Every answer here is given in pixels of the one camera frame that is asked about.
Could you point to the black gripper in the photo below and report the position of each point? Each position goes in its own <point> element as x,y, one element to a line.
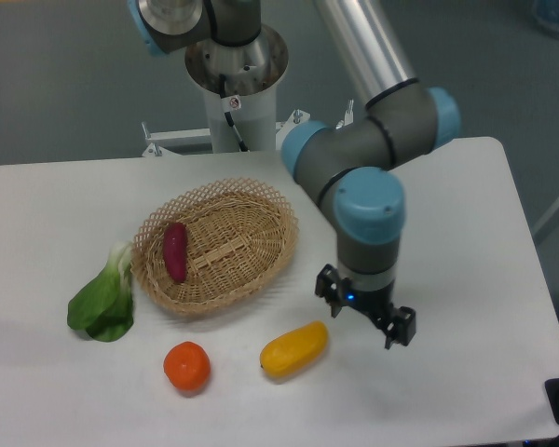
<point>397,324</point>

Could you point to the yellow mango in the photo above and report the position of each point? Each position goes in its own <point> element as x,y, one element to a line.
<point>294,350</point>

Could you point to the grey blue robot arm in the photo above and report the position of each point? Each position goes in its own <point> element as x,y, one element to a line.
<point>345,171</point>

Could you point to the woven wicker basket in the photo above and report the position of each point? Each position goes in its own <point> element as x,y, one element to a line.
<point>241,233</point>

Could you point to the orange tangerine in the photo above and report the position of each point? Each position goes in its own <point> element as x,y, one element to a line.
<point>187,366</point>

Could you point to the purple sweet potato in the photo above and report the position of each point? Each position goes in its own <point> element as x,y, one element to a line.
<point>175,251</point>

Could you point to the green bok choy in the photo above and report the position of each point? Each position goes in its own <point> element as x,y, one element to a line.
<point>103,308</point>

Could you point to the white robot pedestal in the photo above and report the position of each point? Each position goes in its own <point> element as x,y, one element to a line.
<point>239,90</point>

